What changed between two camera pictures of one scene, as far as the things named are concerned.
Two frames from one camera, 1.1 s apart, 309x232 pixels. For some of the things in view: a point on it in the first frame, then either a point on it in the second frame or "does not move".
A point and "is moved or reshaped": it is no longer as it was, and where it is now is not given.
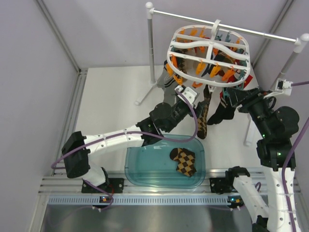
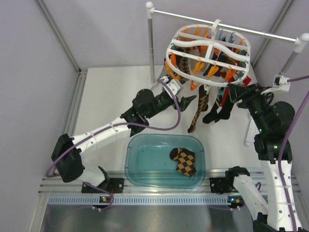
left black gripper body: (179, 112) → (161, 103)
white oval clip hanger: (209, 55) does not move
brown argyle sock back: (186, 160) does not move
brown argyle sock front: (201, 113) is moved or reshaped
